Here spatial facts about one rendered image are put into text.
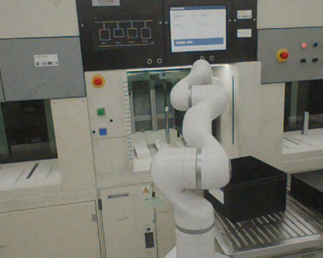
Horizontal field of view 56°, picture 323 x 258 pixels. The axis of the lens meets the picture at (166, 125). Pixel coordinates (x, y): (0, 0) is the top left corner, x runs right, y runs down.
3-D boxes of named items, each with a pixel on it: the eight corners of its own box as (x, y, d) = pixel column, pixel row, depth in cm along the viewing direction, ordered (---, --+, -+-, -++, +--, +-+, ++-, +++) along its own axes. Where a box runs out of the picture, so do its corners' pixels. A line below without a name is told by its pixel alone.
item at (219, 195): (202, 196, 150) (201, 163, 146) (250, 186, 158) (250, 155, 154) (232, 224, 124) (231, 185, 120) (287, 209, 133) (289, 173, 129)
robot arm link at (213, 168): (175, 197, 88) (232, 199, 85) (170, 167, 81) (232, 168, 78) (189, 103, 127) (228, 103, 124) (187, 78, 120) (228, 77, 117)
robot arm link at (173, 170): (213, 235, 85) (212, 155, 80) (150, 232, 89) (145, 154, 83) (214, 213, 97) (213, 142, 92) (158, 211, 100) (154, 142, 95)
